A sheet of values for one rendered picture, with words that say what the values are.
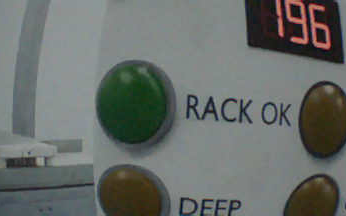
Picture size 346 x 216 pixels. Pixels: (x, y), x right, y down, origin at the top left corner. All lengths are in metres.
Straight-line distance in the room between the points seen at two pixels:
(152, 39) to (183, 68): 0.02
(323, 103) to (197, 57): 0.06
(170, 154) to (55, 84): 4.77
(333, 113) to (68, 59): 4.74
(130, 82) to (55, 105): 4.77
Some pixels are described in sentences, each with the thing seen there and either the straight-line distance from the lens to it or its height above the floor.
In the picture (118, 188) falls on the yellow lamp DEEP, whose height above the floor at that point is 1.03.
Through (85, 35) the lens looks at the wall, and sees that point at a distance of 4.90.
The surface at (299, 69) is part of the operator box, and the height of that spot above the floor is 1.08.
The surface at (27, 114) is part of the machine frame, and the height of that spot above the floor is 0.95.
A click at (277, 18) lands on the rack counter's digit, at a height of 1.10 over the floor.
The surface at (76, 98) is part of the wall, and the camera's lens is 4.91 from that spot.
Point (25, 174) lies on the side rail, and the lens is 1.32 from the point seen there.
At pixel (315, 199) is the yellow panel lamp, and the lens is 0.27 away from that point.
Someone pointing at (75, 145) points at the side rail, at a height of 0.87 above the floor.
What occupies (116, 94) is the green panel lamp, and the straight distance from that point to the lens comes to 0.30.
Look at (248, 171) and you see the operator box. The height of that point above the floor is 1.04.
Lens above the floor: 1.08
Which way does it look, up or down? 3 degrees down
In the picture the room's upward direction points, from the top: 3 degrees clockwise
